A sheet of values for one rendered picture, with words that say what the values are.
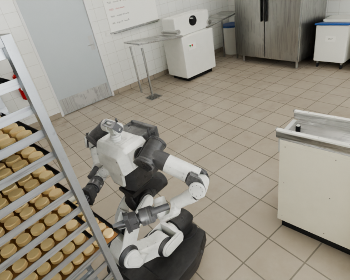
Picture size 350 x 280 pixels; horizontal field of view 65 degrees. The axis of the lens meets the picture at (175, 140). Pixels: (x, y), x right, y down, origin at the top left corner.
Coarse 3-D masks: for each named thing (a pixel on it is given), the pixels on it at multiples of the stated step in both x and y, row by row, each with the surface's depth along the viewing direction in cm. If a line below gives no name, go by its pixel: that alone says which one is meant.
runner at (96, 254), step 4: (96, 252) 123; (100, 252) 125; (92, 256) 122; (96, 256) 124; (88, 260) 121; (92, 260) 123; (84, 264) 120; (88, 264) 121; (80, 268) 118; (84, 268) 120; (76, 272) 117; (80, 272) 119; (68, 276) 115; (72, 276) 116
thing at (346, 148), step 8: (280, 128) 181; (280, 136) 181; (288, 136) 177; (296, 136) 173; (304, 136) 169; (312, 136) 168; (312, 144) 169; (320, 144) 165; (328, 144) 162; (336, 144) 158; (344, 144) 156; (344, 152) 157
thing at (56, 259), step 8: (72, 240) 123; (80, 240) 119; (64, 248) 117; (72, 248) 117; (56, 256) 114; (64, 256) 116; (48, 264) 111; (56, 264) 113; (32, 272) 109; (40, 272) 109; (48, 272) 110
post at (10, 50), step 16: (16, 48) 78; (16, 64) 79; (32, 96) 84; (48, 128) 91; (64, 160) 98; (64, 176) 102; (80, 192) 106; (80, 208) 111; (96, 224) 116; (96, 240) 120; (112, 256) 127; (112, 272) 131
